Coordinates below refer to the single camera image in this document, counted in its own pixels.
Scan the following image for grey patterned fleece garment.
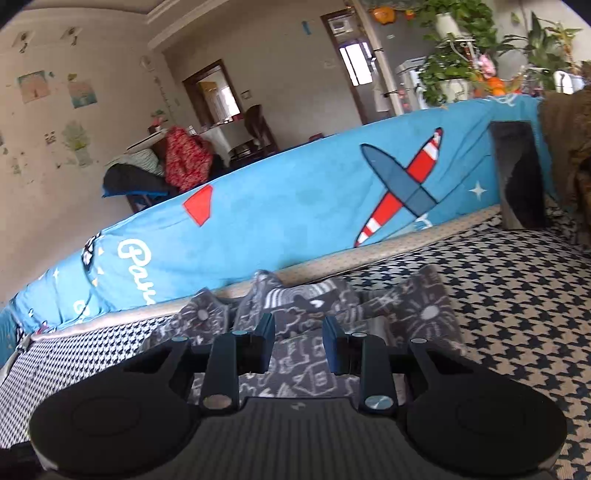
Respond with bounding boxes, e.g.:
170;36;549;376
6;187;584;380
137;264;468;403

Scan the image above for pale striped bedding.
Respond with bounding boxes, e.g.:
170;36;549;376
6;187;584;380
126;147;168;177

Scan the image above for long-leaf potted plant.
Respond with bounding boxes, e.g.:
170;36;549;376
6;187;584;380
505;13;583;92

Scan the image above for lavender wall sticker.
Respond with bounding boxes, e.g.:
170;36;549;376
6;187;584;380
61;120;96;168

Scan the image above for orange fruits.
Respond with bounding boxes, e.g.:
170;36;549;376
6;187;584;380
475;75;509;97

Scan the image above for brown wooden door frame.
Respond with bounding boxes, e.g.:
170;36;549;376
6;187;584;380
181;59;244;124

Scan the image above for brown patterned scarf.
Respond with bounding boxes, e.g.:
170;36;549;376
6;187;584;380
537;88;591;247

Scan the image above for red floral cloth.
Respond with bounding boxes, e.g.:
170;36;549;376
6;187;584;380
164;126;214;193

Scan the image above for white appliance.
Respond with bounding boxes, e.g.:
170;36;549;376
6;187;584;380
395;55;431;112

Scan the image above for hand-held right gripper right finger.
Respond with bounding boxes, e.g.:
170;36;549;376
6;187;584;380
322;315;468;414

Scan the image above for white tablecloth table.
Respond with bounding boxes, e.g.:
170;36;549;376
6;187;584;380
198;124;234;162

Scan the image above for bright glass doorway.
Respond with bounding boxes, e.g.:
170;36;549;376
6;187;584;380
320;6;376;89

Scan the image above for blue printed sofa blanket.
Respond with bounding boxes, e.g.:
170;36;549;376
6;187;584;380
0;93;548;367

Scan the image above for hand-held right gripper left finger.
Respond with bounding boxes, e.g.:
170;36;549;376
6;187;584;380
124;313;278;413

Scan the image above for brown wooden chair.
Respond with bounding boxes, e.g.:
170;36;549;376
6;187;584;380
244;104;281;158

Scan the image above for houndstooth sofa seat cover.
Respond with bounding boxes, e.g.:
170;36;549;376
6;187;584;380
0;203;591;480

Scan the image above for pothos plant in white pot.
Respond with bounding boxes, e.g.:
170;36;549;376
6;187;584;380
405;0;500;108

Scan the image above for grey refrigerator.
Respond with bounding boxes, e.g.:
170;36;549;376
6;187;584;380
365;0;439;116

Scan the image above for square pastel wall picture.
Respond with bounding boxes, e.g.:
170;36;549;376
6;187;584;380
67;78;99;110
17;71;51;104

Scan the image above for black tablet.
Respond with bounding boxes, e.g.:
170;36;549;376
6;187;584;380
488;120;549;231

